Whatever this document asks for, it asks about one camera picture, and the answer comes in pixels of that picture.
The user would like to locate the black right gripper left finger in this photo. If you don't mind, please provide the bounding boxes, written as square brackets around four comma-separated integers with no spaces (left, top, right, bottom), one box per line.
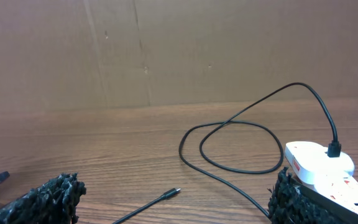
[0,173,86,224]

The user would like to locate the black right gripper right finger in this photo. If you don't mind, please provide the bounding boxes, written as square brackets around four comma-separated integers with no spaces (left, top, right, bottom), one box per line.
[268,167,358,224]

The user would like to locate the white charger adapter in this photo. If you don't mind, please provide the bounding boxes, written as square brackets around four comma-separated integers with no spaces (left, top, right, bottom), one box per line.
[285,141,355,185]

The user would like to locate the white power strip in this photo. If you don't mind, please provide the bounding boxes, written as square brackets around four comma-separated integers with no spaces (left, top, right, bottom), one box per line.
[314,172,358,215]

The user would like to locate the cardboard backdrop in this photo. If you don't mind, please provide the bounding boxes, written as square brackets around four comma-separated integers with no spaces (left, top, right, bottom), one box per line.
[0,1,358,113]

